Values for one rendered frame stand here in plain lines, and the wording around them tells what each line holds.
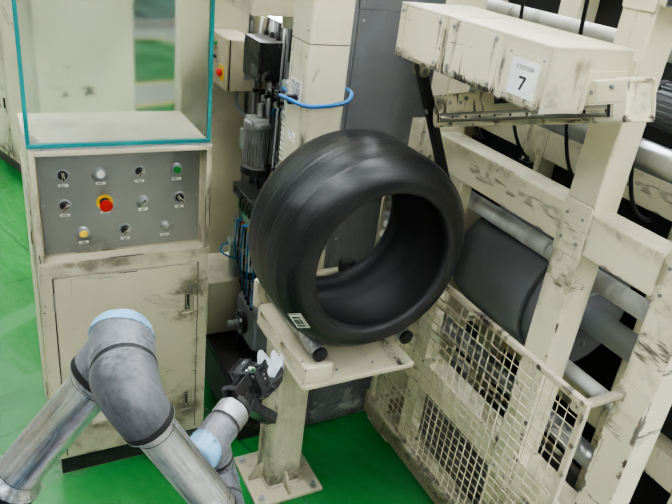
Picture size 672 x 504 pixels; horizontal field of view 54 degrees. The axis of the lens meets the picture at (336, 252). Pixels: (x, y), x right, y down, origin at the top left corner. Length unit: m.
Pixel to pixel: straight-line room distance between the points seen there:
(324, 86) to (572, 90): 0.70
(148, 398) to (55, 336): 1.27
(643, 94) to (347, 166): 0.67
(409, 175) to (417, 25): 0.44
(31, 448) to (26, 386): 1.87
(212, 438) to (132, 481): 1.36
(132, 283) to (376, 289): 0.83
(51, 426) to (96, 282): 1.04
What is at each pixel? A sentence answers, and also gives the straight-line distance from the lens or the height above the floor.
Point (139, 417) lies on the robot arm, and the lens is 1.17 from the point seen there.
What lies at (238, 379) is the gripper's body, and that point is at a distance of 1.51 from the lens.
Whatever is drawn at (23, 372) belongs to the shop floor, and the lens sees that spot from 3.33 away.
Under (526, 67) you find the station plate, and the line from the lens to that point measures 1.56.
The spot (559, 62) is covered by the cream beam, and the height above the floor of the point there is 1.75.
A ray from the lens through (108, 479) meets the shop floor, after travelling 2.77.
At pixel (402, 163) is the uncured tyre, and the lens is 1.66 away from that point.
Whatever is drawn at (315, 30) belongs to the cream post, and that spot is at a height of 1.69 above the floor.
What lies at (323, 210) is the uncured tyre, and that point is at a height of 1.34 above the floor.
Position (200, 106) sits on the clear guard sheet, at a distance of 2.20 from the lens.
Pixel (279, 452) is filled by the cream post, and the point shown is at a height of 0.18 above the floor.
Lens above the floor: 1.97
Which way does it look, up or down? 26 degrees down
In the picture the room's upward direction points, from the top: 7 degrees clockwise
